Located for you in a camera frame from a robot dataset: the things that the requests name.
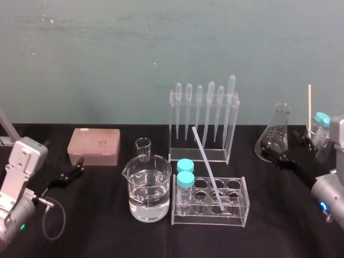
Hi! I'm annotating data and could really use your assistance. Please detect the large glass beaker with water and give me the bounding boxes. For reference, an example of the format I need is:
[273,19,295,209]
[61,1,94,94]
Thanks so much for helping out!
[121,155,173,223]

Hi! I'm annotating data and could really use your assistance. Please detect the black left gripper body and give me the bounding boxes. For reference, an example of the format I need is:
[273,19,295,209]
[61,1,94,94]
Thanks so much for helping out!
[26,160,68,199]

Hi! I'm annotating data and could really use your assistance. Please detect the glass conical flask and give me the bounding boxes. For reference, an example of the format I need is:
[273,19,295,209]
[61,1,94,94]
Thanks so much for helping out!
[254,102,293,162]

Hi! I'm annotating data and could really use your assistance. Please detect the thin dark gripper cable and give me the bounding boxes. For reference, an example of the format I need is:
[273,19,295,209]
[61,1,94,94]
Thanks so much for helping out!
[35,196,67,241]

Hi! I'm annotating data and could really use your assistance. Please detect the pink pipette tip box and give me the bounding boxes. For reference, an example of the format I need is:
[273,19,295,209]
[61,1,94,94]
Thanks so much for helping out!
[67,127,121,166]

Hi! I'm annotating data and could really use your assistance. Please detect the glass beaker holding tubes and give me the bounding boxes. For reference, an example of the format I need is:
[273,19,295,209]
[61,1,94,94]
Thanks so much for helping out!
[306,119,332,160]

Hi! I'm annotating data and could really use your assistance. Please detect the teal capped sample tube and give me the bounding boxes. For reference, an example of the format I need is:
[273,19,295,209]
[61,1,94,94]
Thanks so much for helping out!
[313,112,328,140]
[176,171,196,217]
[319,116,332,146]
[176,159,195,173]

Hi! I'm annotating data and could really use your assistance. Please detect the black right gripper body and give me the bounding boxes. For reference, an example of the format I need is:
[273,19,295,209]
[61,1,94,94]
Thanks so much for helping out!
[284,149,335,190]

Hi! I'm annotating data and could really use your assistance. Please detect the small glass beaker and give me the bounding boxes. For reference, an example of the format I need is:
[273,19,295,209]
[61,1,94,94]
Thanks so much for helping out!
[135,137,151,162]

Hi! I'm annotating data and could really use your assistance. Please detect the black table cloth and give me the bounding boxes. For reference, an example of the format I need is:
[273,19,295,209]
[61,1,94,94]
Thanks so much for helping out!
[0,123,344,258]

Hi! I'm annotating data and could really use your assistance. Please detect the thin wooden stick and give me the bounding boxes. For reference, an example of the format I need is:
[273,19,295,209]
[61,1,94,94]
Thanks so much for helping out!
[307,84,313,133]

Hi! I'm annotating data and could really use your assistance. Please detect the clear acrylic test tube rack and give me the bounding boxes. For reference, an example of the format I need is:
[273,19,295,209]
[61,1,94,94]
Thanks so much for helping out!
[170,173,250,228]

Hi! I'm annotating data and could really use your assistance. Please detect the grey metal stand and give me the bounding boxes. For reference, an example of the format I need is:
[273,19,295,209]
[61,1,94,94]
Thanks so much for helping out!
[0,105,17,147]

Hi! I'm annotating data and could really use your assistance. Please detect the glass stirring rod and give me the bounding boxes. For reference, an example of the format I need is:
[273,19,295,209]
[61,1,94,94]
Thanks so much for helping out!
[191,127,226,212]

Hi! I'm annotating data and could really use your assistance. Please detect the clear acrylic pipette rack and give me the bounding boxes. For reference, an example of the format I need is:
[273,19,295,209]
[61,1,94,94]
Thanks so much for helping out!
[168,89,240,165]

